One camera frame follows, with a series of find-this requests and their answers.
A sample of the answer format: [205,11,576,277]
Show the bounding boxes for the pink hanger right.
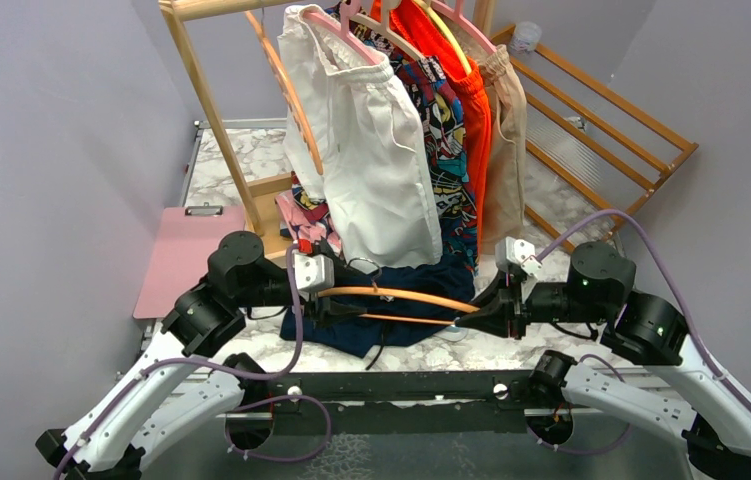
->
[427,1,498,54]

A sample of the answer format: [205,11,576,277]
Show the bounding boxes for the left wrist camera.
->
[293,253,335,294]

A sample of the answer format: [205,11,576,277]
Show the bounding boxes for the wooden clothes rack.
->
[157,0,499,263]

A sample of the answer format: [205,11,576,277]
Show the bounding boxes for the pink hanger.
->
[427,1,498,54]
[301,0,380,65]

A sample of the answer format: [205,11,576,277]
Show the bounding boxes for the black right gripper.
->
[454,267,609,339]

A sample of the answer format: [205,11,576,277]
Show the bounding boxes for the comic print shorts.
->
[278,4,478,270]

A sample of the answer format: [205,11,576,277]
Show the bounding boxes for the clear paperclip jar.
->
[509,21,543,55]

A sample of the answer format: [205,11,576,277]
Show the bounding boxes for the orange twisted hanger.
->
[244,11,323,174]

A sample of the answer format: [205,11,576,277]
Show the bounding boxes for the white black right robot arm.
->
[457,238,751,479]

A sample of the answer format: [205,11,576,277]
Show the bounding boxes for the pink navy patterned shorts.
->
[274,190,342,254]

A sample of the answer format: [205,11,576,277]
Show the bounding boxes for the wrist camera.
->
[293,253,335,294]
[494,237,543,277]

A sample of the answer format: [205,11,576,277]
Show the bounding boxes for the beige wooden hanger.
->
[350,7,425,61]

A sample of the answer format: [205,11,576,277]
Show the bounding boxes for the pink cylindrical bottle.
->
[434,326,468,342]

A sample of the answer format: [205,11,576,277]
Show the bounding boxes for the pink clipboard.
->
[132,205,246,320]

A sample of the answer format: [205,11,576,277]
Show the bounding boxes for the orange red shorts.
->
[372,1,491,263]

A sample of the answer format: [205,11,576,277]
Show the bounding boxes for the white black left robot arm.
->
[36,231,366,479]

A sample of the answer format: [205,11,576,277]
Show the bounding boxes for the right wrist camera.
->
[494,237,543,277]

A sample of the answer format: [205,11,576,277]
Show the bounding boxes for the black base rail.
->
[223,370,571,447]

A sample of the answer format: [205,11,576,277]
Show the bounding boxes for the navy blue shorts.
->
[302,254,475,358]

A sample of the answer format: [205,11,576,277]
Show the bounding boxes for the beige shorts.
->
[469,45,527,255]

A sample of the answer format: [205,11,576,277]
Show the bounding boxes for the white shorts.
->
[277,4,443,267]

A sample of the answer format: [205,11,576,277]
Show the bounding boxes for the wooden slatted shelf rack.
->
[509,44,698,239]

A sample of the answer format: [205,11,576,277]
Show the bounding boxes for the pink hanger left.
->
[301,0,380,65]

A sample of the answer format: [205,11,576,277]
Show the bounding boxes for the yellow hanger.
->
[414,0,472,75]

